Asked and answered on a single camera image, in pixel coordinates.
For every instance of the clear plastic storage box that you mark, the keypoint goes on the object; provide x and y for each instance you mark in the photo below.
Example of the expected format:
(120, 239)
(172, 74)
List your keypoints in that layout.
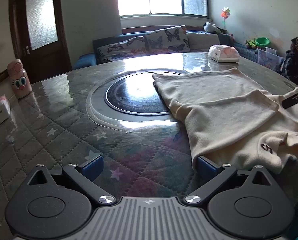
(270, 58)

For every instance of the panda plush toy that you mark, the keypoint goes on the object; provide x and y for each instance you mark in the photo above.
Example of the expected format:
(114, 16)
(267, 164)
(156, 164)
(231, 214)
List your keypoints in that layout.
(210, 27)

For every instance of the grey sofa cushion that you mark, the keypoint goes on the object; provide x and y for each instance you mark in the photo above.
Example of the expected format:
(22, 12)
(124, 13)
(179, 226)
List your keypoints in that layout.
(202, 41)

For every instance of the butterfly print pillow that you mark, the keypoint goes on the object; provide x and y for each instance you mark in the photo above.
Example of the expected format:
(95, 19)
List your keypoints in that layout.
(121, 50)
(167, 40)

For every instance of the pink cartoon bottle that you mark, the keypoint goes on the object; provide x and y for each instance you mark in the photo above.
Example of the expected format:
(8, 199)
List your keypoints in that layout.
(19, 80)

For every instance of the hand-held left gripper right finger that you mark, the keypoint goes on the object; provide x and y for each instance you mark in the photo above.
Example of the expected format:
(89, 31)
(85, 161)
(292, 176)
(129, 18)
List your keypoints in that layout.
(207, 168)

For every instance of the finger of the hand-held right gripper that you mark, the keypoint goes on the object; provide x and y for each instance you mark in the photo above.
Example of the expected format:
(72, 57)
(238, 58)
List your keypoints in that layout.
(296, 98)

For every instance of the cream knit garment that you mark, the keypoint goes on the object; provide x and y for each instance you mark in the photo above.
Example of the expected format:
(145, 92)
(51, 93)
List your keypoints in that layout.
(226, 110)

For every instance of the dark wooden glass door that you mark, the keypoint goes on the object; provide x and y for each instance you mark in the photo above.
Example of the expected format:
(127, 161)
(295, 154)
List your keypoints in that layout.
(41, 25)

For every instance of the green plastic basin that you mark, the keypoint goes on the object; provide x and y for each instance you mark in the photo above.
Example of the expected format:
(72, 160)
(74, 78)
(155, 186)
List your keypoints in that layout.
(262, 41)

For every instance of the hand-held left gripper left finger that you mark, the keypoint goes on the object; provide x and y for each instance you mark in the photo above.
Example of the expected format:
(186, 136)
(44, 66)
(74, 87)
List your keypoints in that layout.
(92, 168)

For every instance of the white pink tissue pack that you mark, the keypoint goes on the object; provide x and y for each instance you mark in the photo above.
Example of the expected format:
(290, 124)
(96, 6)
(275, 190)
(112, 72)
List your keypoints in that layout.
(223, 53)

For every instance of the black round induction cooktop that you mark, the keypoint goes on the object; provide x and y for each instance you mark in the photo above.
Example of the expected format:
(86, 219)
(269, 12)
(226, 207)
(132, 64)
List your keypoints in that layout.
(134, 95)

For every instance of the green plush toy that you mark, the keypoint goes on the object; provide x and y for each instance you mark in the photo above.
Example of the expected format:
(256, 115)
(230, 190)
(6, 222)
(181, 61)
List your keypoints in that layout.
(251, 44)

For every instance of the blue sofa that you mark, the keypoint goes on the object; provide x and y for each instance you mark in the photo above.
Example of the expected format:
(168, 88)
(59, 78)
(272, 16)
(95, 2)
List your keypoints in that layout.
(85, 60)

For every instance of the colourful pinwheel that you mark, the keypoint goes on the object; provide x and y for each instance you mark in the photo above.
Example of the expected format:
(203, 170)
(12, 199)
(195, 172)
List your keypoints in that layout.
(225, 15)

